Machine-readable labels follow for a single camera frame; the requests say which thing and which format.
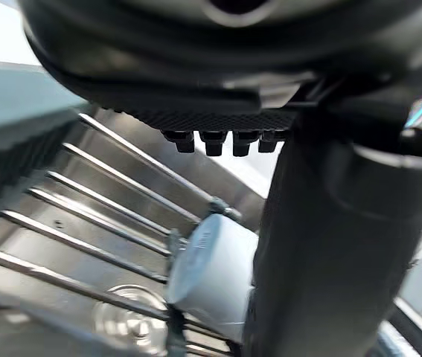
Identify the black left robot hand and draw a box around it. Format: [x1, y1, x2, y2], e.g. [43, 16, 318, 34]
[16, 0, 422, 357]

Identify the white cup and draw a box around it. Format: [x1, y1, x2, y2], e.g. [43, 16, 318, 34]
[165, 213, 260, 345]

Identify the stainless steel sink basin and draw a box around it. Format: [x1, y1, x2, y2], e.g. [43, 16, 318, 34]
[0, 106, 282, 357]

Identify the round metal sink drain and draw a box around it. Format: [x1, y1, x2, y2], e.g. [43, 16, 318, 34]
[93, 284, 169, 349]

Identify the grey countertop edge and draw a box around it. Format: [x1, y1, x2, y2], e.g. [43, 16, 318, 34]
[0, 61, 89, 209]

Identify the metal wire sink rack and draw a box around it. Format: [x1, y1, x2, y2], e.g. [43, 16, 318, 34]
[0, 113, 243, 357]

